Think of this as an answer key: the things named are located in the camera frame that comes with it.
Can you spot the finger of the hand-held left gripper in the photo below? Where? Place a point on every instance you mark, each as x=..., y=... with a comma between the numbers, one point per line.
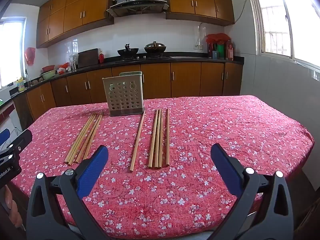
x=4, y=136
x=23, y=137

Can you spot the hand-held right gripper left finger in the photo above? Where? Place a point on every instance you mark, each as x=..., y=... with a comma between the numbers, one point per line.
x=92, y=170

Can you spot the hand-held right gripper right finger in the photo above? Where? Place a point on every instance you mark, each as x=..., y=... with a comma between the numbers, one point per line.
x=227, y=170

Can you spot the beige perforated utensil holder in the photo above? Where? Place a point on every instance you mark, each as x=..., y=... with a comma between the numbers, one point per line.
x=123, y=97

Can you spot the person's left hand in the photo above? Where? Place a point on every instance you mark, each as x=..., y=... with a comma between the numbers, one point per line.
x=15, y=207

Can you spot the red floral tablecloth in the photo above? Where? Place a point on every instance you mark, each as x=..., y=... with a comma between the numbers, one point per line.
x=200, y=155

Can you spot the yellow dish soap bottle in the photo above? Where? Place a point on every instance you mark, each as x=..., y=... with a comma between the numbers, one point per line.
x=20, y=85

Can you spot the green basin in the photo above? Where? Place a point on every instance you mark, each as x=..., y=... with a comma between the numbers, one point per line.
x=48, y=75

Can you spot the red basin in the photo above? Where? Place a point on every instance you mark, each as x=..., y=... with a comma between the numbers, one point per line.
x=48, y=68

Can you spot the red and white packets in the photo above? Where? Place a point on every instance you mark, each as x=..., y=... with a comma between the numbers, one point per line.
x=64, y=68

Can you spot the hanging red plastic bag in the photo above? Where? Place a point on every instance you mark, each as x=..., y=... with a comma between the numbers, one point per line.
x=30, y=56

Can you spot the glass jar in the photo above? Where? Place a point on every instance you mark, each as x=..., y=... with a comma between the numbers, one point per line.
x=74, y=62

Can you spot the wooden lower kitchen cabinets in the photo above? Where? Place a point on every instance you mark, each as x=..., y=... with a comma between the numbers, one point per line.
x=185, y=78

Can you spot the wooden kitchen cabinets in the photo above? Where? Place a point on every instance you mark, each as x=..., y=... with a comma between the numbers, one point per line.
x=185, y=78
x=75, y=12

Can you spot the dark wooden cutting board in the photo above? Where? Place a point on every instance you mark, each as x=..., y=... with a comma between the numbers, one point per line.
x=88, y=58

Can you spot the small red bottle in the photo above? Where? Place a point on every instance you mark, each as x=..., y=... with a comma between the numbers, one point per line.
x=101, y=57

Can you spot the blue box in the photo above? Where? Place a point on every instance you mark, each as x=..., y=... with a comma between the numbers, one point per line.
x=215, y=54

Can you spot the black kitchen countertop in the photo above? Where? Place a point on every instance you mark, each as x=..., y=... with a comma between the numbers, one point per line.
x=190, y=59

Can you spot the tall red bottle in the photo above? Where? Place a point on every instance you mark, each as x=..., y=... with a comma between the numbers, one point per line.
x=230, y=51

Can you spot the green container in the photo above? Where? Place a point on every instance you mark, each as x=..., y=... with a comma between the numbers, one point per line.
x=220, y=51

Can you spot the gas stove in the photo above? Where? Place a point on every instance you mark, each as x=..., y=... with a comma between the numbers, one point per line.
x=143, y=58

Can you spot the black wok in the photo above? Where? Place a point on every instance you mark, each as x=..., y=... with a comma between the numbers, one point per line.
x=128, y=51

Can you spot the red bag on containers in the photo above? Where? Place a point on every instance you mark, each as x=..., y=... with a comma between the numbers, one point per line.
x=217, y=38

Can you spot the wooden upper kitchen cabinets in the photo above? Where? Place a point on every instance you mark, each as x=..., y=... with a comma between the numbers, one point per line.
x=75, y=12

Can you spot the dark pot with lid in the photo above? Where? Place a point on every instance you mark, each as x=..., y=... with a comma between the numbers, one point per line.
x=155, y=47

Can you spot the window with bars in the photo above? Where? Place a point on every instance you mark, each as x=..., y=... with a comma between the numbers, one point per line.
x=280, y=17

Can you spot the steel range hood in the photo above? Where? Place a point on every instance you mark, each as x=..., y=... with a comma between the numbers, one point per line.
x=137, y=2

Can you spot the window with sliding frame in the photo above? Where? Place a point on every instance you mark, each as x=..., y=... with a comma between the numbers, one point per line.
x=10, y=52

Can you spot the white wall outlet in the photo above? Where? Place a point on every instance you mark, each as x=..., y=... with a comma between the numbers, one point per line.
x=198, y=47

